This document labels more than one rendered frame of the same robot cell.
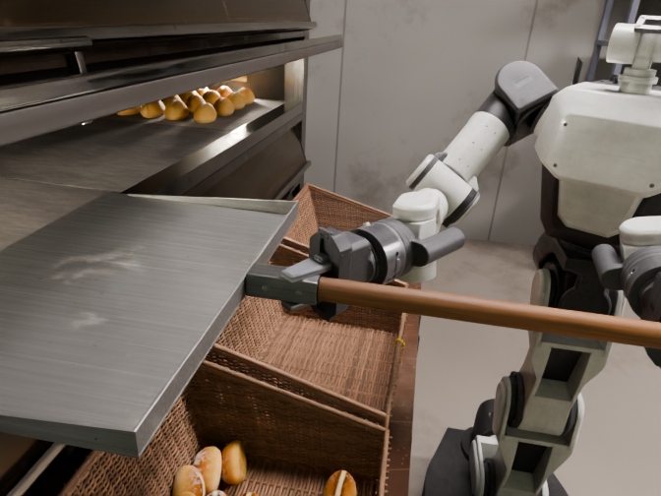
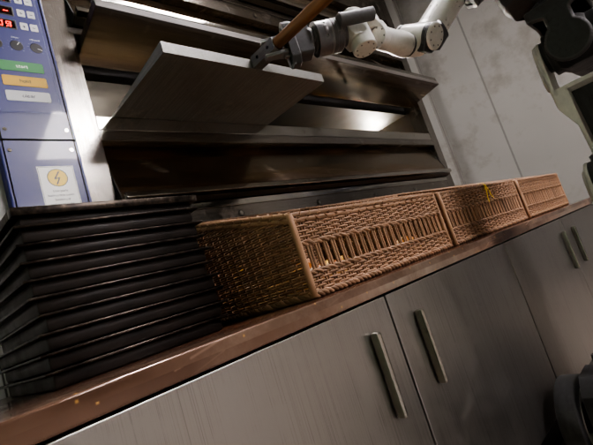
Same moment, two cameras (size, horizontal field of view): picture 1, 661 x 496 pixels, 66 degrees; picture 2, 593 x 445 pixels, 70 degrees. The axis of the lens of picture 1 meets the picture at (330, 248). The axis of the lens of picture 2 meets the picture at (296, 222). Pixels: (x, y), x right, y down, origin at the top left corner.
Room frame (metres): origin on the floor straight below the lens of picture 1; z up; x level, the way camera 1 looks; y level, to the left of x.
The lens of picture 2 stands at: (-0.32, -0.49, 0.61)
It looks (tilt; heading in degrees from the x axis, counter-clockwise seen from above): 8 degrees up; 35
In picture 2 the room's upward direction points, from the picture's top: 18 degrees counter-clockwise
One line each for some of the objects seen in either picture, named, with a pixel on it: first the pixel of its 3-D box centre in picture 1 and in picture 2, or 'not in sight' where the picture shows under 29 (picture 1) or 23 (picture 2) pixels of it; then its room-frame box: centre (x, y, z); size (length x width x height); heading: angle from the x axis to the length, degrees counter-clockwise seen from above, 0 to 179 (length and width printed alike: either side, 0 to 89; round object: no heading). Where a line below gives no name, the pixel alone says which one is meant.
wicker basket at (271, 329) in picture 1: (313, 333); (419, 213); (1.15, 0.03, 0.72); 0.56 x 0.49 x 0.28; 169
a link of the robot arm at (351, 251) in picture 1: (352, 263); (307, 41); (0.63, -0.03, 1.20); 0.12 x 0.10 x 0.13; 137
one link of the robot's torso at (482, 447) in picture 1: (507, 474); not in sight; (1.12, -0.57, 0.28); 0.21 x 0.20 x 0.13; 172
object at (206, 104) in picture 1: (156, 95); not in sight; (1.82, 0.64, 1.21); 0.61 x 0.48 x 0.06; 81
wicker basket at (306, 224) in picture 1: (348, 245); (485, 199); (1.75, -0.07, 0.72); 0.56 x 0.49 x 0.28; 170
